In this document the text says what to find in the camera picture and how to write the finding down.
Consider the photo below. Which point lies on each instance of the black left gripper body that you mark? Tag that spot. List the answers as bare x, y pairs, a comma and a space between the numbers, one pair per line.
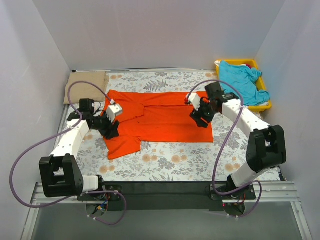
111, 129

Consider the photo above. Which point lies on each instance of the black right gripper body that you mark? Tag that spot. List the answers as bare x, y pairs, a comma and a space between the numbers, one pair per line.
200, 117

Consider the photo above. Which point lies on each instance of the orange t shirt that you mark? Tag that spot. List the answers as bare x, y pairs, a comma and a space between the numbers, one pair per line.
153, 117

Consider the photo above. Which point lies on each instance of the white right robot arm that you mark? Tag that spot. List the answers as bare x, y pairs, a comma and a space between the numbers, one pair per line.
266, 147

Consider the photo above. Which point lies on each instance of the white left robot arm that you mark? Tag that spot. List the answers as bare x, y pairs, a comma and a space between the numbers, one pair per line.
60, 173

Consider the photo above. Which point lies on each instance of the beige folded cloth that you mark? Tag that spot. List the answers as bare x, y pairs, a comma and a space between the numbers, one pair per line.
85, 90

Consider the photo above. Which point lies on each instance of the blue t shirt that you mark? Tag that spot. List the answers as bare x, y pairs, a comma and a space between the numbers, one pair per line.
243, 79

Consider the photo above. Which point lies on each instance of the floral patterned table mat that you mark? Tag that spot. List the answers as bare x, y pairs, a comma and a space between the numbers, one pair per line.
165, 161

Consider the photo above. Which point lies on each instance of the yellow plastic bin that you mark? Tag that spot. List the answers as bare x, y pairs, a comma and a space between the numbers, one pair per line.
260, 84

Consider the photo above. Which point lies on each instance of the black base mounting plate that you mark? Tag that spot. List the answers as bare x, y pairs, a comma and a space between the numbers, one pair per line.
174, 195

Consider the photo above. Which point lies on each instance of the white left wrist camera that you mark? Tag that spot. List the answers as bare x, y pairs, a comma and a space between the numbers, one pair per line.
113, 110

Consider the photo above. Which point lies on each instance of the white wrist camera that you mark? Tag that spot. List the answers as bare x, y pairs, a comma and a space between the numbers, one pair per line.
113, 110
194, 100

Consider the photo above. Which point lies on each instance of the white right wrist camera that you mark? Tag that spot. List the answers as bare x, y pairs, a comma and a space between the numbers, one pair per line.
194, 100

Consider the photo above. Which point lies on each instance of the aluminium frame rail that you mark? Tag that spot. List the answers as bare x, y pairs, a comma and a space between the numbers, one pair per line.
272, 191

